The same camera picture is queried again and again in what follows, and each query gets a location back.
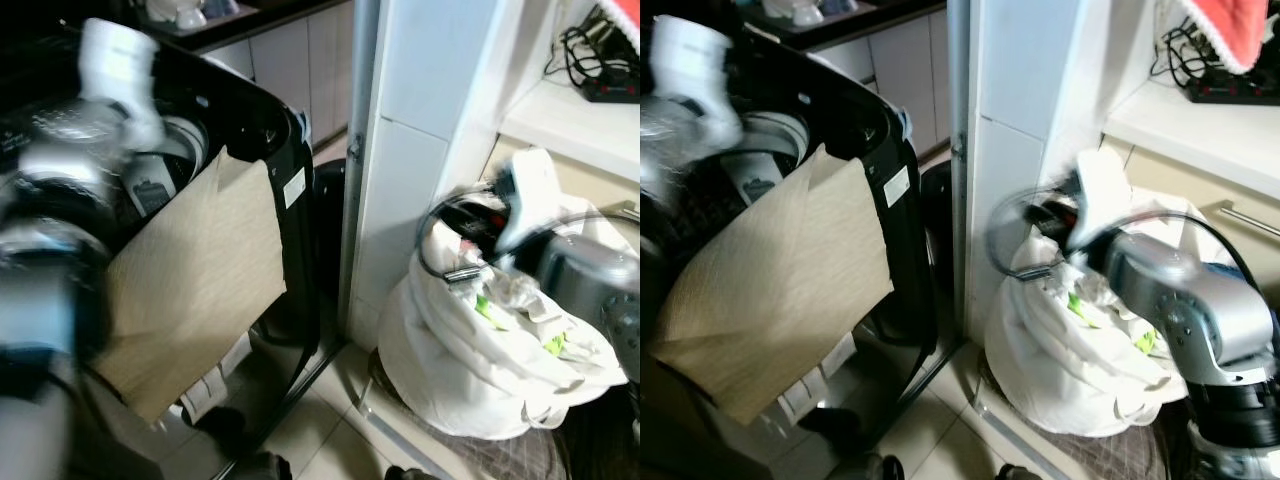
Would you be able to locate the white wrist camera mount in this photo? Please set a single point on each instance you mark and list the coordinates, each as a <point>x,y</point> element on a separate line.
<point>527,195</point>
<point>117,62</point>
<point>1100,195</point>
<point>695,60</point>

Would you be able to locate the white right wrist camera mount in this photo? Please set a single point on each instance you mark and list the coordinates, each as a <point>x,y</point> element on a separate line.
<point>1100,195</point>
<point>527,195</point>

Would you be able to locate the grey kitchen cabinet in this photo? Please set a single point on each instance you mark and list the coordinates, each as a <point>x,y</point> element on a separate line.
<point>905,65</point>
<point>290,60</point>

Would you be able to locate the red cloth white trim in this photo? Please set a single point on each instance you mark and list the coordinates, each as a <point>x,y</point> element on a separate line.
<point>628,10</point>
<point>1235,25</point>

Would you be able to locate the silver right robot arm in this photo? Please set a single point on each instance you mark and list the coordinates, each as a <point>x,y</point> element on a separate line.
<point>590,275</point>
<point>1190,295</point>

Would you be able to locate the brown woven laundry basket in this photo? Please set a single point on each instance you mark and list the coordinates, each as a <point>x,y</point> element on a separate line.
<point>480,455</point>
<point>1100,458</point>

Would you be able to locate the black right robot foot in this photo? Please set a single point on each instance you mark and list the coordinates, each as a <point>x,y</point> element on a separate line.
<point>1020,473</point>
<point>412,473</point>

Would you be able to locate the white bowls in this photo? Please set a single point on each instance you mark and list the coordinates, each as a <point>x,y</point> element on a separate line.
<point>190,12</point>
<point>795,10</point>

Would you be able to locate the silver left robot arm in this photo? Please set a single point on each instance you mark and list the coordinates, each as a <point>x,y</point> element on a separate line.
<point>50,290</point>
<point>672,140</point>

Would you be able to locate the black top-load washing machine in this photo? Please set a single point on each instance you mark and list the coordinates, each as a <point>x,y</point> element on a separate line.
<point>880,130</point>
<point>285,125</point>

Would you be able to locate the white shelf cabinet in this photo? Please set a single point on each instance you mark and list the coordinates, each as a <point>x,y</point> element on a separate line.
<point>1190,130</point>
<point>575,125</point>

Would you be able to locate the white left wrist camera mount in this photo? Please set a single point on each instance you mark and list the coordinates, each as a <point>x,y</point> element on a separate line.
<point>117,62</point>
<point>695,60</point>

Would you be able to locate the silver metal door frame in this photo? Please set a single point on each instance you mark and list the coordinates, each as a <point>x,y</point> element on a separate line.
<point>958,120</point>
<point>358,120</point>

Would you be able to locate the black power strip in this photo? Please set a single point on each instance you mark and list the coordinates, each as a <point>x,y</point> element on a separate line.
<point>1235,92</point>
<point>612,92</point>

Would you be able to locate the black robot foot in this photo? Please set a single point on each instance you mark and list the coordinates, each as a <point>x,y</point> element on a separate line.
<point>882,468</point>
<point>412,473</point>
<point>262,468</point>
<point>1020,473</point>

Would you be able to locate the black left robot foot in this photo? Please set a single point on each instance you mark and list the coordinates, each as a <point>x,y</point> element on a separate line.
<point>262,468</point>
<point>882,468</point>

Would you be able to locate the white laundry pile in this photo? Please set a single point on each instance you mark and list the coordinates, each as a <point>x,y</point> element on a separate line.
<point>450,360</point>
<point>1050,375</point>

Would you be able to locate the beige woven cloth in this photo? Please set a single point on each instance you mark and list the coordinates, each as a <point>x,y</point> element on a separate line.
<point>195,285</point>
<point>780,290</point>

